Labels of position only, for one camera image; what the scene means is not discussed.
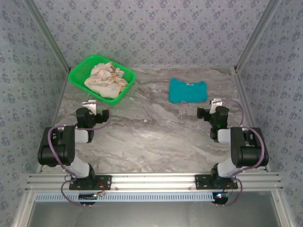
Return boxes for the grey metal panel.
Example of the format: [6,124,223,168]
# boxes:
[30,202,281,227]

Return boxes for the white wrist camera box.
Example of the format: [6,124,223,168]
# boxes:
[82,100,98,114]
[210,98,223,113]

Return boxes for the grey slotted cable duct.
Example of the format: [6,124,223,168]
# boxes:
[34,191,220,203]

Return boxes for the peach printed t-shirt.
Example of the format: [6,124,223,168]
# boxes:
[84,61,130,99]

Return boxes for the small circuit board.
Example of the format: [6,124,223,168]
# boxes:
[212,192,229,201]
[79,193,98,201]

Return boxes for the aluminium mounting rail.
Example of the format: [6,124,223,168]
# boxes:
[25,172,284,192]

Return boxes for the aluminium frame post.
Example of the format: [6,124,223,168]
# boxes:
[23,0,72,73]
[233,0,284,73]

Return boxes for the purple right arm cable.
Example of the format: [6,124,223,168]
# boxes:
[215,98,265,208]

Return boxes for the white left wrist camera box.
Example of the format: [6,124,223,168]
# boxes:
[82,100,98,114]

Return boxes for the aluminium table side rail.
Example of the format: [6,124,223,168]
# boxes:
[36,68,71,173]
[233,68,270,172]

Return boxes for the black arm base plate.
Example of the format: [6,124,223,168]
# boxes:
[195,174,239,190]
[69,175,112,191]

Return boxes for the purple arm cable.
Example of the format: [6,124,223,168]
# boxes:
[215,98,265,208]
[47,106,111,208]

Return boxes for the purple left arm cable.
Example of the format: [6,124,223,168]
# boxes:
[47,106,111,208]

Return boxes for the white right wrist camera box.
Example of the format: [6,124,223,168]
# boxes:
[210,98,223,113]

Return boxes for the green plastic basket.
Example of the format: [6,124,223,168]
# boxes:
[68,54,137,106]

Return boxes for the teal folded t-shirt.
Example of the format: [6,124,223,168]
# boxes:
[168,78,208,104]

